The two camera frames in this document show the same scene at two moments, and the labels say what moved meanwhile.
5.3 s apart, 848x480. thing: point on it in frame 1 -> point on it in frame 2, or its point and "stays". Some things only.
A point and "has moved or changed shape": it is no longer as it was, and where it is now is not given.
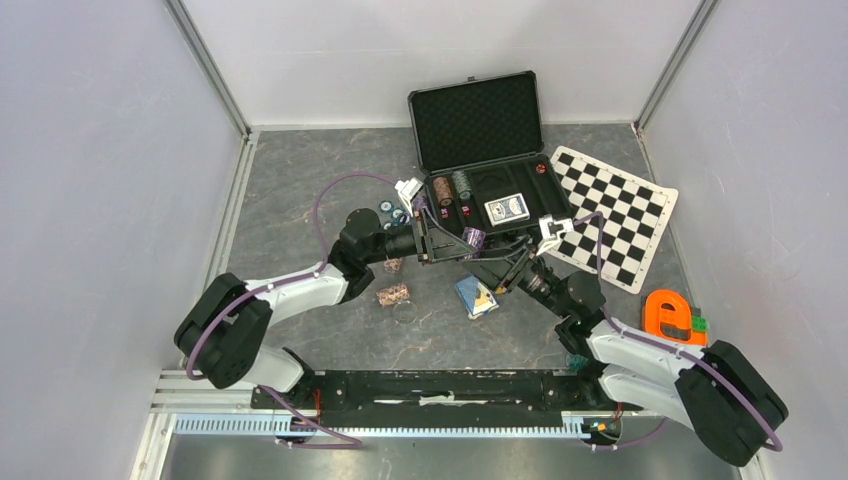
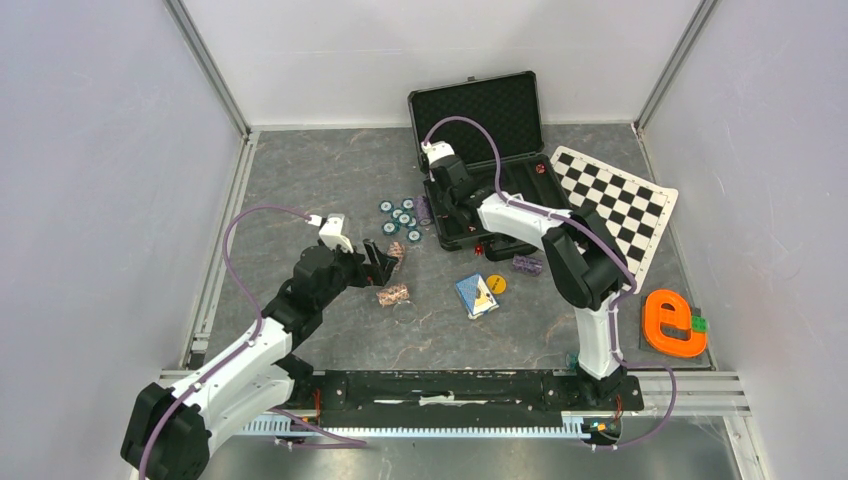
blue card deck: x=476 y=297 stays
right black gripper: x=503 y=272 -> x=435 y=183
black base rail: x=440 y=398 stays
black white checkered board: x=619 y=219 stays
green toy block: x=699 y=323 stays
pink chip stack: x=390 y=296 stays
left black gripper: x=426 y=252 -> x=366 y=273
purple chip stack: x=474 y=236 has moved or changed shape
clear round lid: x=404 y=311 stays
